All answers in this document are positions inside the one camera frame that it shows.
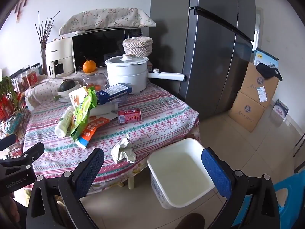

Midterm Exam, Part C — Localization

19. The orange snack packet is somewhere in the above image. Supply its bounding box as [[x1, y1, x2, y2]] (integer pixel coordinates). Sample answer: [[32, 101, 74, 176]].
[[75, 113, 117, 149]]

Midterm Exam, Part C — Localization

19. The white plastic bottle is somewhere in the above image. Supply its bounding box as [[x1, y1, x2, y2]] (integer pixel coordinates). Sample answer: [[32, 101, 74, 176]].
[[54, 106, 74, 138]]

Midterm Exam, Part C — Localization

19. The white tissue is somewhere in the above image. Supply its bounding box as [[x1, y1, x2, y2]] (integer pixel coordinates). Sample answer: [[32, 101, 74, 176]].
[[111, 134, 136, 164]]

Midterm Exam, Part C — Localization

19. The green chip bag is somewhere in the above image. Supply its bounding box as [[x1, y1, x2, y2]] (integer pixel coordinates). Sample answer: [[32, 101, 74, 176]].
[[70, 87, 98, 141]]

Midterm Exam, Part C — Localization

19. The white printed packet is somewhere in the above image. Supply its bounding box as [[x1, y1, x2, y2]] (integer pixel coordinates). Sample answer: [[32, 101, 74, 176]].
[[68, 86, 87, 109]]

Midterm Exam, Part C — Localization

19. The red milk drink can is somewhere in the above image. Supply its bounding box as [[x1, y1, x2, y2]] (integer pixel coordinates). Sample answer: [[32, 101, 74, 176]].
[[117, 108, 142, 124]]

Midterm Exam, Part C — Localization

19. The blue white carton box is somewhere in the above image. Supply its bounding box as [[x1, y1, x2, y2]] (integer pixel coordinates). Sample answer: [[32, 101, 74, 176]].
[[96, 83, 132, 105]]

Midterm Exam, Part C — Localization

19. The white plastic trash bin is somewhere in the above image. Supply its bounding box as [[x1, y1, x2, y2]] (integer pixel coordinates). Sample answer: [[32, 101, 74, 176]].
[[147, 138, 215, 209]]

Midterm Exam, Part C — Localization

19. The lower cardboard box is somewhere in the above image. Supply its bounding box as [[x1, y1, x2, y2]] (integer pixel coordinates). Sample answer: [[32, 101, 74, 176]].
[[228, 92, 265, 132]]

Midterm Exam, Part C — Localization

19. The cardboard box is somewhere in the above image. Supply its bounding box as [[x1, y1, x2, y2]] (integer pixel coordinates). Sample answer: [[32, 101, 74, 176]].
[[228, 92, 265, 132], [240, 62, 279, 108]]

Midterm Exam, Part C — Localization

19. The dotted white cloth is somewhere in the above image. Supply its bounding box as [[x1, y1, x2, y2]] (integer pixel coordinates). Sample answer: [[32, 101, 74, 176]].
[[25, 74, 83, 111]]

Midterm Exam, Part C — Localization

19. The white bowl stack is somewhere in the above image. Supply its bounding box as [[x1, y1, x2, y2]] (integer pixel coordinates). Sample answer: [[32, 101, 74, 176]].
[[53, 81, 81, 103]]

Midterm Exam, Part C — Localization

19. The patterned tablecloth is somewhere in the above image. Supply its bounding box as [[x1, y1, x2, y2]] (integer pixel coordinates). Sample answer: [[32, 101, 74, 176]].
[[23, 83, 198, 182]]

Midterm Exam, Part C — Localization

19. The red tea tin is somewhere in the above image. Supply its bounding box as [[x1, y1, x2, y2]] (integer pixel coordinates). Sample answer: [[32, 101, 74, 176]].
[[26, 70, 38, 88]]

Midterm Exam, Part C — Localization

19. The dark green squash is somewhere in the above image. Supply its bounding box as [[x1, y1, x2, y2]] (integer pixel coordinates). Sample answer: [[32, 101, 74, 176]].
[[57, 79, 75, 92]]

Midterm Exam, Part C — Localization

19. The small dark white box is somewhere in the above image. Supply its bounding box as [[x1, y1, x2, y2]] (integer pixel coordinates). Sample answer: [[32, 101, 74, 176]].
[[271, 99, 289, 123]]

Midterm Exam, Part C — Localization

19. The upper cardboard box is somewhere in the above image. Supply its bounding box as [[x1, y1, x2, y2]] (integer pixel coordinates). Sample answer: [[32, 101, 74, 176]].
[[240, 62, 279, 108]]

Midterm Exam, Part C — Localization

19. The glass teapot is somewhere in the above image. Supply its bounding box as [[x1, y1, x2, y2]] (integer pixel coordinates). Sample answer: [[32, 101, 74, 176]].
[[81, 70, 109, 92]]

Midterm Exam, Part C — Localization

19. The cream air fryer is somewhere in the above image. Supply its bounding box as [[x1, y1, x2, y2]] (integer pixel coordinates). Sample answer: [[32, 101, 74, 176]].
[[46, 37, 75, 78]]

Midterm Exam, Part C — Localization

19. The orange tangerine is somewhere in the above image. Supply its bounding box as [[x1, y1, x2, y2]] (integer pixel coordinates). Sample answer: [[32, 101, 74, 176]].
[[82, 56, 97, 73]]

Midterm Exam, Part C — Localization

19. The black cap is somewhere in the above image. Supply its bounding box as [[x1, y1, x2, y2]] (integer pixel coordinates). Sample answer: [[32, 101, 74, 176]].
[[256, 63, 283, 81]]

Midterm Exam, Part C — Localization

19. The dried twig vase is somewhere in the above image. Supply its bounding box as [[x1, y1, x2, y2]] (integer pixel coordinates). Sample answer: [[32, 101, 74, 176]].
[[34, 11, 59, 75]]

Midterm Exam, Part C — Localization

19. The white electric pot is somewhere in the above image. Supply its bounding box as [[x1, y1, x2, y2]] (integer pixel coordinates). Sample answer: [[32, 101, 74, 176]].
[[105, 54, 185, 94]]

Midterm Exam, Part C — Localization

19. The blue yellow product box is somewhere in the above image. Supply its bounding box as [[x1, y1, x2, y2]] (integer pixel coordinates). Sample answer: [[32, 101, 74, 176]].
[[253, 48, 279, 68]]

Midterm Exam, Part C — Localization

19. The black microwave oven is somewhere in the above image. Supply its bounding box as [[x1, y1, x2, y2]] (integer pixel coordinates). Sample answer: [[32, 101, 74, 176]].
[[72, 28, 142, 72]]

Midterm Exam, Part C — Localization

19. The woven straw basket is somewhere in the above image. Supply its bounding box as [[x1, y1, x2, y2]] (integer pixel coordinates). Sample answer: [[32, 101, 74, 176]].
[[122, 36, 153, 57]]

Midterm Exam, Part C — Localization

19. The dark grey refrigerator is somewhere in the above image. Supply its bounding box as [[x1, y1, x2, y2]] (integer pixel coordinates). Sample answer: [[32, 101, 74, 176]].
[[149, 0, 256, 120]]

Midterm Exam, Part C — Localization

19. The floral microwave cover cloth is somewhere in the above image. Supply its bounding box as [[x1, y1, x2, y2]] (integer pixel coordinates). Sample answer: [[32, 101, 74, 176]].
[[59, 8, 156, 36]]

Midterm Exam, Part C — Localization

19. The wire storage rack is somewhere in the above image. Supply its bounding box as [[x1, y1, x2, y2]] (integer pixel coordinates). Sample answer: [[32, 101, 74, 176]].
[[1, 64, 40, 158]]

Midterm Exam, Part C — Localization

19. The red wall ornament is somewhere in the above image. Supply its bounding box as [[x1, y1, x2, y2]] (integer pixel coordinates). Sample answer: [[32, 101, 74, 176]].
[[14, 0, 28, 23]]

